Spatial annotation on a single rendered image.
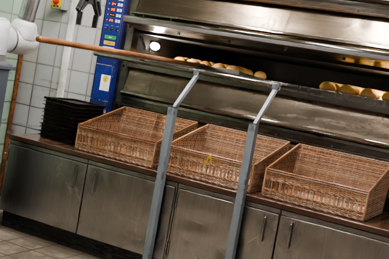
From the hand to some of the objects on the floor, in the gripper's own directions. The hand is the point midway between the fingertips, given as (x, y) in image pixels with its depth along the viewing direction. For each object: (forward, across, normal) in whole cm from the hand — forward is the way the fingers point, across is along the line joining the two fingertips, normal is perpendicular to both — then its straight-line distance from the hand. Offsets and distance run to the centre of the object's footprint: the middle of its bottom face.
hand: (86, 23), depth 393 cm
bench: (+130, -54, +58) cm, 152 cm away
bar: (+130, -32, +42) cm, 141 cm away
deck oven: (+130, -177, +56) cm, 227 cm away
